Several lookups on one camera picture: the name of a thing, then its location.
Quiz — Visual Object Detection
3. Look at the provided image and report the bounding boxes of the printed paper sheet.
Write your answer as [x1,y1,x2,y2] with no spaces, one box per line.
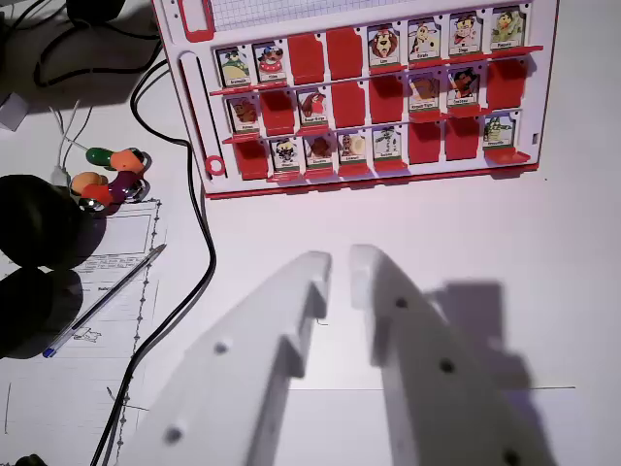
[0,196,169,466]

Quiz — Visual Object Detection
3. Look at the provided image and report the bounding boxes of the thin black looped cable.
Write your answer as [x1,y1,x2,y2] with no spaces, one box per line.
[32,0,166,89]

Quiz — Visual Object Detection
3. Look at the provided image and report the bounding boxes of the thin white cable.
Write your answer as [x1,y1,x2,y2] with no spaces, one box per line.
[49,99,96,188]

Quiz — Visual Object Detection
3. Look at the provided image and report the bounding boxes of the thick black cable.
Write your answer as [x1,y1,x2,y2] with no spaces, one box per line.
[89,60,217,466]

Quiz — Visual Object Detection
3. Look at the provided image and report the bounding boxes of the small white box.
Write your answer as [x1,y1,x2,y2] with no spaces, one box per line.
[0,91,28,131]

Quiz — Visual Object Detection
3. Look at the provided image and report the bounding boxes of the red and white game board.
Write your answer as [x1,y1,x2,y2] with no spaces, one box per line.
[150,0,561,201]

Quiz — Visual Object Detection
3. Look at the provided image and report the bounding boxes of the clear ballpoint pen blue cap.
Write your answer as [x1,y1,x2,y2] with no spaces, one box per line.
[42,244,168,360]

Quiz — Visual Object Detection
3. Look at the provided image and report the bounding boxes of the black headphones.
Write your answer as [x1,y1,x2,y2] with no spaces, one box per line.
[0,173,109,361]

